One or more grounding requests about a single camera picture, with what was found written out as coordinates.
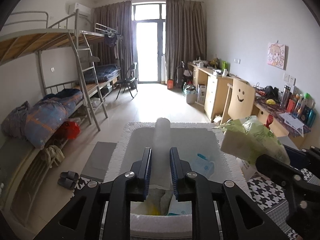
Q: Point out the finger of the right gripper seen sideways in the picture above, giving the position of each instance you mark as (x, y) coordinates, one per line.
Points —
(276, 170)

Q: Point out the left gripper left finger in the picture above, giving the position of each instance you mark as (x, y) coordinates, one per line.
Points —
(102, 210)

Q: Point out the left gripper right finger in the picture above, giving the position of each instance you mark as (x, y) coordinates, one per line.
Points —
(219, 210)

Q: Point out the green tissue packet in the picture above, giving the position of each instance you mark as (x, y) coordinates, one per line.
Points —
(247, 139)

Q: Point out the white foam roll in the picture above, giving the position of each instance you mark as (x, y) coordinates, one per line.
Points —
(160, 163)

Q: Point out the blue face mask pack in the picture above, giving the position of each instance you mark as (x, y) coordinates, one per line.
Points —
(202, 165)

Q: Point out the houndstooth tablecloth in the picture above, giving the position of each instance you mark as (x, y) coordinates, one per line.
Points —
(268, 196)

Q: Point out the white pump lotion bottle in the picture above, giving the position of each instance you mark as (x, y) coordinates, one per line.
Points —
(269, 121)

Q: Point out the papers on desk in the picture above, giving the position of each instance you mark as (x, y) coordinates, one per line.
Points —
(293, 122)

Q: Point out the black slippers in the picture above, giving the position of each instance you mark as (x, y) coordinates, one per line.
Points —
(68, 180)

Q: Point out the yellow object on desk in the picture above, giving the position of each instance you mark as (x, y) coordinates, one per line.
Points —
(270, 102)

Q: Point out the wooden smiley chair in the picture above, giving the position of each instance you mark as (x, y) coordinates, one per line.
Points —
(239, 102)

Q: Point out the white styrofoam box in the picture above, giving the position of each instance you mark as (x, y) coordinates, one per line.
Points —
(190, 139)

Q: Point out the bottles cluster on desk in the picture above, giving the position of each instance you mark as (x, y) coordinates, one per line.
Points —
(300, 105)

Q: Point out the red plastic bag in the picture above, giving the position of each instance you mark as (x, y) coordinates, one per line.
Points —
(68, 130)

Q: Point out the long wooden desk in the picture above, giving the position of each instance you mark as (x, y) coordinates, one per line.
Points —
(214, 89)

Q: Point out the white waste bin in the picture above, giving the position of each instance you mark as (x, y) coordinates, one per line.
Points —
(190, 94)

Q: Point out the blue plaid quilt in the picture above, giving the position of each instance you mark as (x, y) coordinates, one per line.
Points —
(39, 122)

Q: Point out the black folding chair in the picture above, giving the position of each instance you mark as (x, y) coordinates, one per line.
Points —
(128, 80)

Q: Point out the orange floor container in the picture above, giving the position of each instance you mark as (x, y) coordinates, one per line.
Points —
(170, 84)

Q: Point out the metal bunk bed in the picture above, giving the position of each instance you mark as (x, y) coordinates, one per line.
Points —
(40, 58)

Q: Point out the left brown curtain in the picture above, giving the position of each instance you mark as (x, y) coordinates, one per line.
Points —
(115, 48)

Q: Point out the brown curtain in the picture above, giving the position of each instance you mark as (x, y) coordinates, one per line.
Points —
(115, 48)
(185, 34)

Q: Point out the right brown curtain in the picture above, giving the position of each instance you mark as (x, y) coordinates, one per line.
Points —
(185, 34)

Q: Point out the glass balcony door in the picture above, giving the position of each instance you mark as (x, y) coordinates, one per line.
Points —
(149, 40)

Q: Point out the cartoon wall picture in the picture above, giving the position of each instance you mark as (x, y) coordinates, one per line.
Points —
(276, 55)

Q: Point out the wall air conditioner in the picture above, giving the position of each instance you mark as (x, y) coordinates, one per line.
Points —
(83, 10)

